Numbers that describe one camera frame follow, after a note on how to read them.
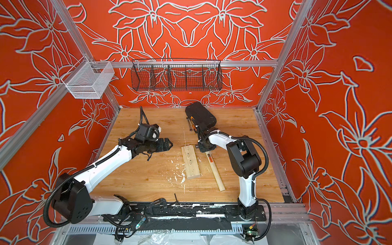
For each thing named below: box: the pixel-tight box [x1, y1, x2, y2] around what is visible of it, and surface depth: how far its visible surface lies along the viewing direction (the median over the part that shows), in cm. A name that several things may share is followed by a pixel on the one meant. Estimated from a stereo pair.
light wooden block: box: [181, 144, 201, 180], surface depth 87 cm
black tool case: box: [185, 102, 217, 132], surface depth 112 cm
